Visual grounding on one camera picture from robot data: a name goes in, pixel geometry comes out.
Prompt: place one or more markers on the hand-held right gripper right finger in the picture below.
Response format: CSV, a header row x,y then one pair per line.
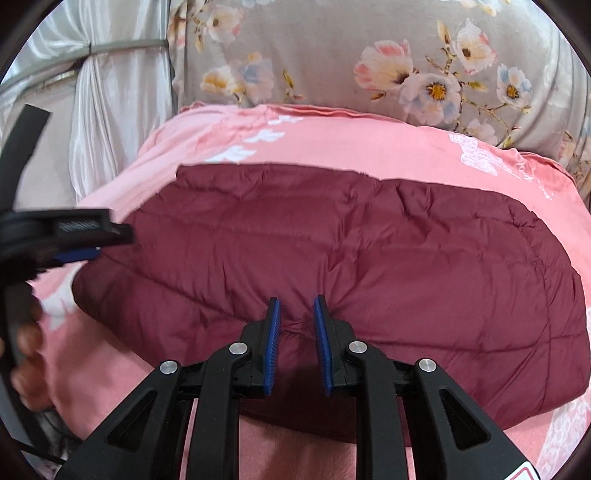
x,y
324,350

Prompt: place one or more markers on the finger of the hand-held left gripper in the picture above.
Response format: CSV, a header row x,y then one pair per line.
x,y
92,230
76,255

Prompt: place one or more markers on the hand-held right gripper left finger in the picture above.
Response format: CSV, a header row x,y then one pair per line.
x,y
270,350

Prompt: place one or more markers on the maroon quilted jacket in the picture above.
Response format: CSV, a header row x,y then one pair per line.
x,y
346,258

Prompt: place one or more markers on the person's left hand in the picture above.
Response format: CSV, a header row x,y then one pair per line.
x,y
30,341

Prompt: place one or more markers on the white satin curtain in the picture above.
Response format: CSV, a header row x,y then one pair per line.
x,y
111,124

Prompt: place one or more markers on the grey curtain tie band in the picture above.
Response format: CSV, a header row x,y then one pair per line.
x,y
129,46

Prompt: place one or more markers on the pink printed blanket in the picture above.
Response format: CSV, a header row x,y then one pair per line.
x,y
369,138

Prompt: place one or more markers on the grey floral quilt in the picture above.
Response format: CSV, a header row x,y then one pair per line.
x,y
323,50

